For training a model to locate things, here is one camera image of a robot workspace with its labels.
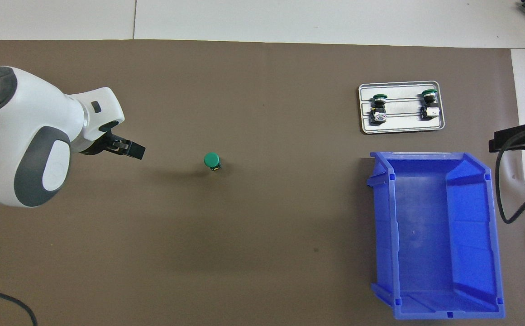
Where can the brown table mat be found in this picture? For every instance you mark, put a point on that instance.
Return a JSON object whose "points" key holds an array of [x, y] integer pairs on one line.
{"points": [[289, 226]]}

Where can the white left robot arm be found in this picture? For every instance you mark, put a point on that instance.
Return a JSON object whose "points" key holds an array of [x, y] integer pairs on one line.
{"points": [[18, 136]]}

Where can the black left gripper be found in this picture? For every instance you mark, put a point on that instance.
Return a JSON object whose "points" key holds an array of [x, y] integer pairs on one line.
{"points": [[102, 145]]}

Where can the grey metal tray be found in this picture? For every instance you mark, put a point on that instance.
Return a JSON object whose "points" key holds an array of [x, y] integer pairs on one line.
{"points": [[403, 124]]}

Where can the green push button switch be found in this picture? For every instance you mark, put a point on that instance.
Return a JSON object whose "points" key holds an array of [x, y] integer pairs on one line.
{"points": [[379, 113], [430, 111], [211, 160]]}

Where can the blue plastic storage bin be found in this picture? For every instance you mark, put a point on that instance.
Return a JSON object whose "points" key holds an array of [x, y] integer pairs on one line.
{"points": [[430, 235]]}

